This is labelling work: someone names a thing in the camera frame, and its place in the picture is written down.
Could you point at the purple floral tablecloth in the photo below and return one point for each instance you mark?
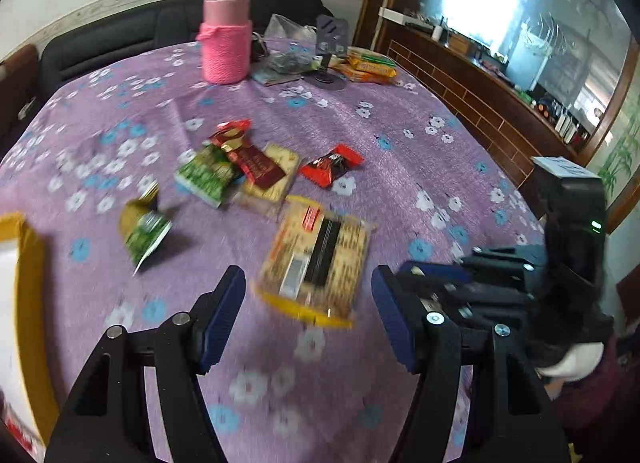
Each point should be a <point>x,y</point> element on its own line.
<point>400,93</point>

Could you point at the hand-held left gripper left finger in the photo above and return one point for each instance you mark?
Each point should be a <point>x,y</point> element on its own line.
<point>222,323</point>

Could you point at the gold and green snack packet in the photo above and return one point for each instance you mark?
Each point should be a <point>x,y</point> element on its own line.
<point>142,233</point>

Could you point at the clear plastic bag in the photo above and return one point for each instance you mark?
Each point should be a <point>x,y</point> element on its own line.
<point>287,28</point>

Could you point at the white box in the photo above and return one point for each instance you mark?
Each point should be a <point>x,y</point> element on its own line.
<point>397,15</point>

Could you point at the large clear cracker packet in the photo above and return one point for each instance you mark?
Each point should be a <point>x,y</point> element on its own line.
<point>320,263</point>

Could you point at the beige cracker packet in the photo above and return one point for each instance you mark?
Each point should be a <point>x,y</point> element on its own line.
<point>280,163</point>

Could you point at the grey phone stand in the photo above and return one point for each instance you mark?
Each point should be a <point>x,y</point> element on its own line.
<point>330,33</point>

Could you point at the dark red gold-lettered packet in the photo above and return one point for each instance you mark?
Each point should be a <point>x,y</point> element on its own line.
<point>257,168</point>

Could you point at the person's right forearm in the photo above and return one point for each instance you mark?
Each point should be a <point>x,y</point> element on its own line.
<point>600,403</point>

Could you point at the white cup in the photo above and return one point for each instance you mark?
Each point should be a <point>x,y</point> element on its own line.
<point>438,33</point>

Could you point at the black leather sofa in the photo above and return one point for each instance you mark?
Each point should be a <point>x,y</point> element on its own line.
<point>125,38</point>

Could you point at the pink knit-sleeved bottle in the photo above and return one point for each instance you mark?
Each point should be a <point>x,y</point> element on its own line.
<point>225,43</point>

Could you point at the person's right hand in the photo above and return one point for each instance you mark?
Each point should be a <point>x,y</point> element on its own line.
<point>572,360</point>

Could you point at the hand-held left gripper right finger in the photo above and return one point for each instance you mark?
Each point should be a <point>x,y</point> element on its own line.
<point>395,323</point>

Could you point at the red and black candy packet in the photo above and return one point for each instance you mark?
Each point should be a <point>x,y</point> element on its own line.
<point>330,165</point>

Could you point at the yellow-edged white cardboard tray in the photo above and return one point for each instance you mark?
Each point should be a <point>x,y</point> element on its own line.
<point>10,318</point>

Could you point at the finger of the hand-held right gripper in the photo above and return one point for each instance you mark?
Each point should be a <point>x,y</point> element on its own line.
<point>505,260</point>
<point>475,295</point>

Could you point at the brown wooden cabinet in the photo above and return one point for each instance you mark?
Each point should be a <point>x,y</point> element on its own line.
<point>475,93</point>

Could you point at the large wall mirror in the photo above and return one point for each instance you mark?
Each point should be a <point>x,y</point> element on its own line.
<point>500,8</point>

